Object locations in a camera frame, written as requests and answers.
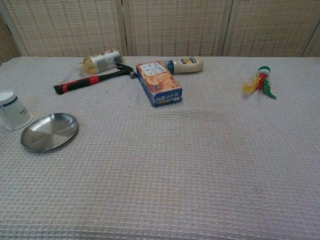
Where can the white paper cup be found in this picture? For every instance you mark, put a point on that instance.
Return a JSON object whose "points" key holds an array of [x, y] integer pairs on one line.
{"points": [[13, 112]]}

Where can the round metal plate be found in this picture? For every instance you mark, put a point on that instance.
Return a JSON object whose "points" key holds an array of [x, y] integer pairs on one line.
{"points": [[50, 131]]}

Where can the orange blue cracker box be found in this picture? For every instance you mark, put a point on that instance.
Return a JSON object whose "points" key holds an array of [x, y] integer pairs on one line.
{"points": [[158, 82]]}

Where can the pale waffle-weave tablecloth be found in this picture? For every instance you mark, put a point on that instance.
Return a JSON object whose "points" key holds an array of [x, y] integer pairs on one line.
{"points": [[175, 162]]}

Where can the cream mayonnaise squeeze bottle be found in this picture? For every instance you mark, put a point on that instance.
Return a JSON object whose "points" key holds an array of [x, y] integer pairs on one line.
{"points": [[187, 65]]}

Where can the amber tea bottle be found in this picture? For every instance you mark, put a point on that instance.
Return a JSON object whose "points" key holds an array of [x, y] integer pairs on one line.
{"points": [[101, 62]]}

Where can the red black claw hammer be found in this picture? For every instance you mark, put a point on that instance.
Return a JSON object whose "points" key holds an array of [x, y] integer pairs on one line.
{"points": [[82, 82]]}

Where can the woven bamboo folding screen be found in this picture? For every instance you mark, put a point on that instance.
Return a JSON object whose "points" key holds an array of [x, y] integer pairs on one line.
{"points": [[175, 25]]}

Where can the colourful feather shuttlecock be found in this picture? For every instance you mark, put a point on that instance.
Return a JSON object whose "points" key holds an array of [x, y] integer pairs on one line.
{"points": [[261, 77]]}

